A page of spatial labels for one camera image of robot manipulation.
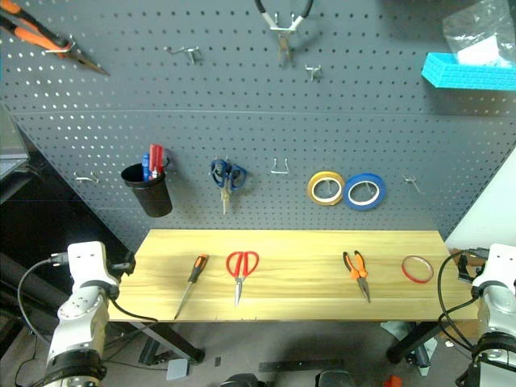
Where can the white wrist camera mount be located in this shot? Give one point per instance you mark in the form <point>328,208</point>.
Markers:
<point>500,262</point>
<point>86,262</point>

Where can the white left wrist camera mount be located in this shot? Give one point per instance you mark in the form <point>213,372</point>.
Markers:
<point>86,262</point>

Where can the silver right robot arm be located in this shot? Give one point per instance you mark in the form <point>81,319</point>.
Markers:
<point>498,322</point>

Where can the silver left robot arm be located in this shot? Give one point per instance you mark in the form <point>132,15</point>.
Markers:
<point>80,318</point>

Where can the small red object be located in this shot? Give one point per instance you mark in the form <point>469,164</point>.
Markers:
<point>392,381</point>

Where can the red utility knife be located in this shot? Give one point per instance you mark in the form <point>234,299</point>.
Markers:
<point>156,159</point>

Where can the blue tape roll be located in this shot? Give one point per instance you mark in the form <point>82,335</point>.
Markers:
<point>381,193</point>

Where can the metal pegboard hook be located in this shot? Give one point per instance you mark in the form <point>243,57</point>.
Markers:
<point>313,71</point>
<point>413,182</point>
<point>60,49</point>
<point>186,51</point>
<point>280,172</point>
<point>282,27</point>
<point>86,178</point>

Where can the orange black long-nose pliers small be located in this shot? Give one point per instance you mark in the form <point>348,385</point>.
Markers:
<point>355,272</point>

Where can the grey metal pegboard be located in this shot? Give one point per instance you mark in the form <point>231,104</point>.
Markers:
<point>258,121</point>

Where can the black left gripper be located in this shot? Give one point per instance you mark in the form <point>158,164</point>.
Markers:
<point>117,268</point>

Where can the orange black long-nose pliers large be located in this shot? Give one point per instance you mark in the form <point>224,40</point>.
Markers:
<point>38,35</point>

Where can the yellow tape roll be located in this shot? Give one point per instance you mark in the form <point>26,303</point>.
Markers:
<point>312,189</point>

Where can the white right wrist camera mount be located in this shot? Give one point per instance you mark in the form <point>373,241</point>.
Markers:
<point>500,262</point>

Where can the grey caster base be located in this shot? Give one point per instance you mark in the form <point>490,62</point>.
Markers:
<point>421,356</point>

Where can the dark rounded shape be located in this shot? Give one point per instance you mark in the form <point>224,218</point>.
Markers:
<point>334,379</point>
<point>242,381</point>

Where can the orange black screwdriver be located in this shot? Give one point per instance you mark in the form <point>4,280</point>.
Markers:
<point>196,269</point>

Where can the black flat strip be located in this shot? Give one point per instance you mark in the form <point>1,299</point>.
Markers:
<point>300,365</point>

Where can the black table leg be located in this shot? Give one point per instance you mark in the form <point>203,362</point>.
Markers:
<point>413,340</point>
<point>173,340</point>

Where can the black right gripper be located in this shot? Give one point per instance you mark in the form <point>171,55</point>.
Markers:
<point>475,268</point>

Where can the grey box on floor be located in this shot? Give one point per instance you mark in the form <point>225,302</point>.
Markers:
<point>177,369</point>

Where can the clear plastic bag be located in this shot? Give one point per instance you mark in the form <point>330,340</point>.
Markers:
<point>479,28</point>

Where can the blue utility knife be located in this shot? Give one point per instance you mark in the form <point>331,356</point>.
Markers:
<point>145,167</point>

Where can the black cup holder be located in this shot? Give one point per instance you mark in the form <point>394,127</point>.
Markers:
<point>153,197</point>

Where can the blue plastic basket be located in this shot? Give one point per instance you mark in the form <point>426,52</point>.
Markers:
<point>467,74</point>

